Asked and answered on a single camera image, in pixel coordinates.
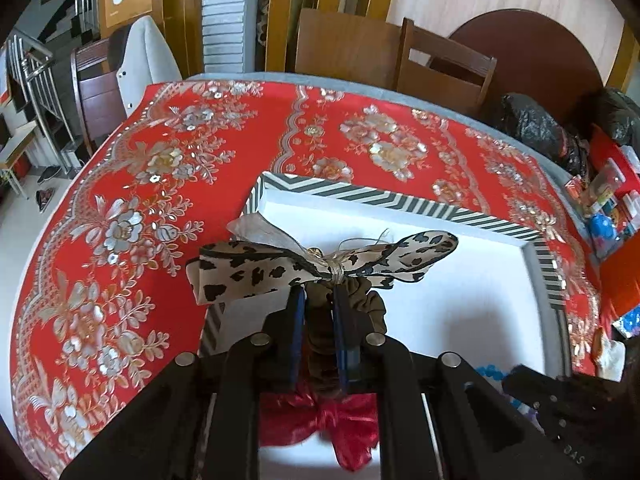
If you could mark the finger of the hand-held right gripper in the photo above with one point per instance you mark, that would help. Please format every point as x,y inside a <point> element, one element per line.
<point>527,385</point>

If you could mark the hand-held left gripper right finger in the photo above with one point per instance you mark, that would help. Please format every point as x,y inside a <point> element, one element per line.
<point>344,335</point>

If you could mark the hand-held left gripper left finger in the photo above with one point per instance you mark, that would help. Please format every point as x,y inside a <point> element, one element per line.
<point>296,330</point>

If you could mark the leopard print bow scrunchie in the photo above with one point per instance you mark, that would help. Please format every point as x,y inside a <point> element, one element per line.
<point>250,275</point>

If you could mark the striped white box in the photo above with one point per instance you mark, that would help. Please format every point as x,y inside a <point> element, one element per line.
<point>450,285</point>

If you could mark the white and orange pouch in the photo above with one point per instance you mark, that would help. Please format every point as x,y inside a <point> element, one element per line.
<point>607,352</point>

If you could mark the red ribbon bow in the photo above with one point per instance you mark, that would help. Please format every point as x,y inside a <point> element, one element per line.
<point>300,420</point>

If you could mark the orange box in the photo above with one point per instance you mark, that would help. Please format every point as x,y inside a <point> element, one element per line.
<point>622,280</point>

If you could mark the red floral tablecloth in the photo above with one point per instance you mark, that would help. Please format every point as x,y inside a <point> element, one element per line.
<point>150,210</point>

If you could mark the red basket of supplies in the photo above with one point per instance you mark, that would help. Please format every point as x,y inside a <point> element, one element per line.
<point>607,195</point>

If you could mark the black plastic bag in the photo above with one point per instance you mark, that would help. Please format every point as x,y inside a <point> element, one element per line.
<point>617,110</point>
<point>535,120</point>

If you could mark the dark shoe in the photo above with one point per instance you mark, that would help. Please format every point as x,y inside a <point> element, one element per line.
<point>47,196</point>
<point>49,172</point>

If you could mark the brown wooden chair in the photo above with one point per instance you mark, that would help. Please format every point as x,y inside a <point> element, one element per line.
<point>440,67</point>

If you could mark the brown wooden board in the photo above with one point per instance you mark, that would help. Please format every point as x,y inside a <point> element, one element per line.
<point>345,50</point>

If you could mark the dark wooden chair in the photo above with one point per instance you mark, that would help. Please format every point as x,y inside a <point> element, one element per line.
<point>97,95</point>

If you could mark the chair with white cover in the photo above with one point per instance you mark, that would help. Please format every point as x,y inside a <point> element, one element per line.
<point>147,55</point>

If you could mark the white slatted shutter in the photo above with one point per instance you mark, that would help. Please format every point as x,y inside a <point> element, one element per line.
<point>225,15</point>

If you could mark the white small side table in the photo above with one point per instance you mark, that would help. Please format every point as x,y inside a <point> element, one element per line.
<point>17,142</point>

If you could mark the round dark brown tabletop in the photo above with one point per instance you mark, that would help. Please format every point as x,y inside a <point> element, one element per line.
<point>540,40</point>

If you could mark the metal stair railing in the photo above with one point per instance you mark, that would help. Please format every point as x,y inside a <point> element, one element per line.
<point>35,90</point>

